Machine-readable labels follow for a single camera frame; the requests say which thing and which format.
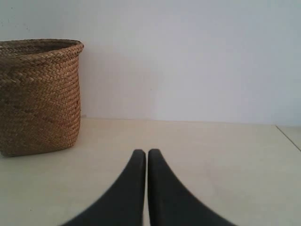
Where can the brown woven wicker basket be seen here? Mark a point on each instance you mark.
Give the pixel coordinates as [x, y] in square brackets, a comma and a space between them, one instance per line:
[39, 95]

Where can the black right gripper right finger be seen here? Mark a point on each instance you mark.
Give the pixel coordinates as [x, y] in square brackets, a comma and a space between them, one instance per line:
[170, 203]

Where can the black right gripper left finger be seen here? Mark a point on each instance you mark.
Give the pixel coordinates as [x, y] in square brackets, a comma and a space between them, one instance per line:
[122, 204]

